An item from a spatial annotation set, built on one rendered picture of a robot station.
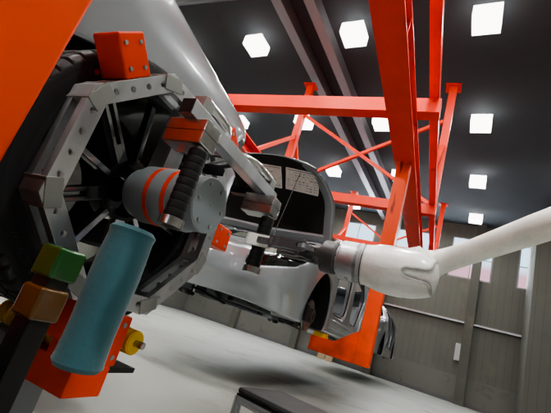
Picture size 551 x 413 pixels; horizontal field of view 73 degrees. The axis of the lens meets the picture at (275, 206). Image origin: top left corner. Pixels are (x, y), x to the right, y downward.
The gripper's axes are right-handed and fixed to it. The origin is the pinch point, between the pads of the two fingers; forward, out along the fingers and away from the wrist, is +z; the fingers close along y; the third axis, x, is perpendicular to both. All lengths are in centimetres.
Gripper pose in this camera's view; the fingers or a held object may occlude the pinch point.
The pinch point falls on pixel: (261, 242)
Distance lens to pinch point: 95.5
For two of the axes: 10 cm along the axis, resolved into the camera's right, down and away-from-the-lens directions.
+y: 3.5, 3.8, 8.6
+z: -8.9, -1.4, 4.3
